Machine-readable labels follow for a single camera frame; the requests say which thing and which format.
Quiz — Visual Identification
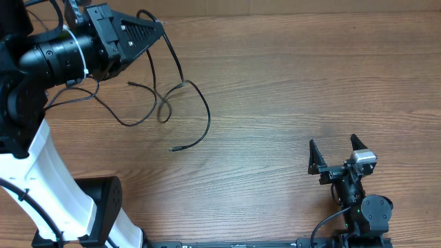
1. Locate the braided black USB-C cable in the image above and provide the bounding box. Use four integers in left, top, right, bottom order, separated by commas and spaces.
136, 9, 212, 152

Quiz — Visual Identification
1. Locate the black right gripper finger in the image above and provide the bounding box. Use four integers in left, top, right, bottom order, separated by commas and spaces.
308, 139, 327, 174
350, 134, 367, 151

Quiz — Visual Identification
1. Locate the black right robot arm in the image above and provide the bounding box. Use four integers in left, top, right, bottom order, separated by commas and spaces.
308, 134, 393, 237

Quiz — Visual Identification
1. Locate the thin black USB-A cable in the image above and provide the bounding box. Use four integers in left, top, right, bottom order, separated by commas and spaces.
43, 76, 158, 127

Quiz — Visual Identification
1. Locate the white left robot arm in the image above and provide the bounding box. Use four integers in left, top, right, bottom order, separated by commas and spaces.
1, 1, 164, 247

